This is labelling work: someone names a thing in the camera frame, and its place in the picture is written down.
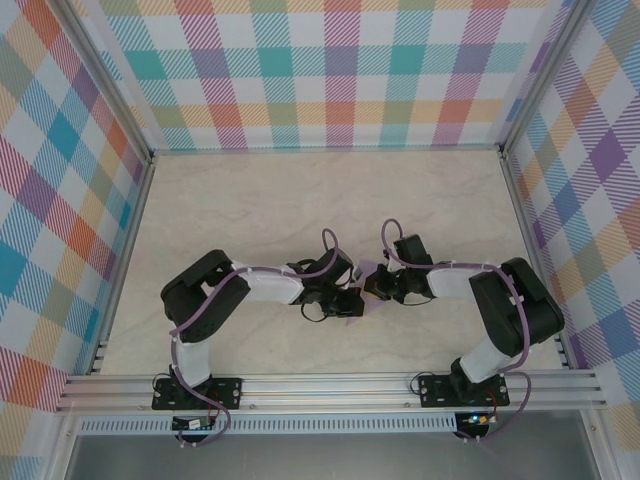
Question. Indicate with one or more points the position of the long aluminium mounting rail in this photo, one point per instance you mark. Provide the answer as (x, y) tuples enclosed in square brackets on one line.
[(325, 392)]

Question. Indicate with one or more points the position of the aluminium frame post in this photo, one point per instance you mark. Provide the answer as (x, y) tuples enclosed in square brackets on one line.
[(114, 85), (544, 75)]

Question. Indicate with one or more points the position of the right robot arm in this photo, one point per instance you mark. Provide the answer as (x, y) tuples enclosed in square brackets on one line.
[(450, 280)]

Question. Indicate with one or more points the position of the grey metal shelf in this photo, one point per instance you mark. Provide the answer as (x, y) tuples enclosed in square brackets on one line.
[(325, 460)]

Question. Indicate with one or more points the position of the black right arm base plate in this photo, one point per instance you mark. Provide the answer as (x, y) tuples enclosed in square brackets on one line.
[(432, 392)]

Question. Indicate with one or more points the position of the light purple paper sheet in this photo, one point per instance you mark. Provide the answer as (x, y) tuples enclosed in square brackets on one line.
[(370, 266)]

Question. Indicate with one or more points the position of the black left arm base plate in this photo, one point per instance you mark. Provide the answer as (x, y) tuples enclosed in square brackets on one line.
[(230, 392)]

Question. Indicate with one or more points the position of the thin aluminium wall-foot rail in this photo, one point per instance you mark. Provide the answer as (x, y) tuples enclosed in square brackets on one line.
[(325, 148)]

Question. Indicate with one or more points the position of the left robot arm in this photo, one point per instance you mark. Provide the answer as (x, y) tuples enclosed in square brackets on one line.
[(270, 285)]

